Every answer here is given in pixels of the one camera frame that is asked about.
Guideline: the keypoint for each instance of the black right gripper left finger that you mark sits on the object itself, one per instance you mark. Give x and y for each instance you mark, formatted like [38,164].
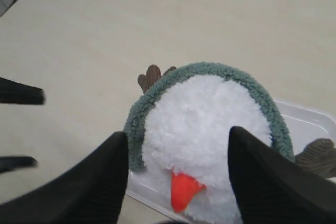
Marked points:
[91,192]

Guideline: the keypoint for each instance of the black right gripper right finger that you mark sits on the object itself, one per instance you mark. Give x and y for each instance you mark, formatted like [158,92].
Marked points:
[271,189]

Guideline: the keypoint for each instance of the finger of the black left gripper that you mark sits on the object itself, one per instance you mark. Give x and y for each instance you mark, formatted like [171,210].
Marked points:
[11,163]
[17,93]

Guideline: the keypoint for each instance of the teal fuzzy scarf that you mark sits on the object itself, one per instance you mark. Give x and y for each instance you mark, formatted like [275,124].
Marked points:
[134,126]

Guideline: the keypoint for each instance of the white plush snowman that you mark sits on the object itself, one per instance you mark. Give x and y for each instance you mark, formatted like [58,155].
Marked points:
[185,144]

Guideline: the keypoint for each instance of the white plastic tray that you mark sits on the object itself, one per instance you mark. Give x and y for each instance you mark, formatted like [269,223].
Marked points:
[304,124]

